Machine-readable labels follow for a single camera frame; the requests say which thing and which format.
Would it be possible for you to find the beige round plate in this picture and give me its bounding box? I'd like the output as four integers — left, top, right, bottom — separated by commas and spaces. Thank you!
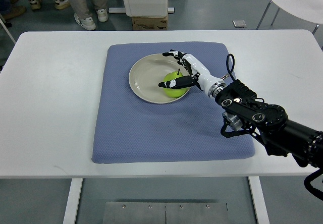
129, 53, 190, 104

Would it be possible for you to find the brown cardboard box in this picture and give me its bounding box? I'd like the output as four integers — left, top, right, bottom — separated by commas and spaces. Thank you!
132, 16, 168, 31

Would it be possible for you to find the blue textured mat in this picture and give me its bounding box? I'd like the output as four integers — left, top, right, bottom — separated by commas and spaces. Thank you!
92, 42, 255, 163

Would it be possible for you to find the green pear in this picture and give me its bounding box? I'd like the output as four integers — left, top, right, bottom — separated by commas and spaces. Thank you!
163, 68, 189, 99

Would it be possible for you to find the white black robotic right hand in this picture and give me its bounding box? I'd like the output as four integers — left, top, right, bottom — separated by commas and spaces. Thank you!
158, 51, 226, 98

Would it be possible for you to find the person in blue jeans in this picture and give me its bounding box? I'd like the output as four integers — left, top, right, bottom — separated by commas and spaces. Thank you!
1, 0, 26, 20

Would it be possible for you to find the white table frame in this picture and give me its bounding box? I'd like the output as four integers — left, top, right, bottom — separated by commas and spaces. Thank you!
63, 176, 270, 223

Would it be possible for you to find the person in grey trousers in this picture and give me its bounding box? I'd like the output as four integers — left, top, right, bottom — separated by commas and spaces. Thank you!
69, 0, 108, 31

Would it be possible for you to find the metal floor plate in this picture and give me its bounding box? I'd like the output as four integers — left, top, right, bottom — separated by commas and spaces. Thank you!
103, 202, 230, 223

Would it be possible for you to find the white chair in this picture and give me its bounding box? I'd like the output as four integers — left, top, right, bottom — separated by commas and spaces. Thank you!
257, 0, 322, 34

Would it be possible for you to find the grey floor socket cover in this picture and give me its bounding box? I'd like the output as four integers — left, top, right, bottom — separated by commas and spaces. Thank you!
232, 20, 247, 28

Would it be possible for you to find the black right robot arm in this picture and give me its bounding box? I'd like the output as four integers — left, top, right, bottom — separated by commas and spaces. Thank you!
213, 54, 322, 199

